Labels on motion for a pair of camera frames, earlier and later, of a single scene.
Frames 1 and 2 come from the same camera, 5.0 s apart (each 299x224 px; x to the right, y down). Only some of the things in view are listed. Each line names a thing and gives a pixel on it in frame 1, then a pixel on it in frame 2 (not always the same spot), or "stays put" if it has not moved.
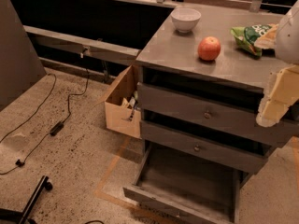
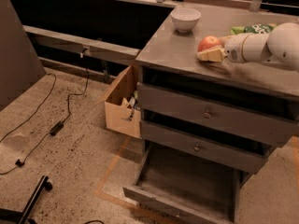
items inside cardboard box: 131,105 stays put
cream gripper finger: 282,90 → 216,55
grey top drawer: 229,111 stays put
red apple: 208,48 stays put
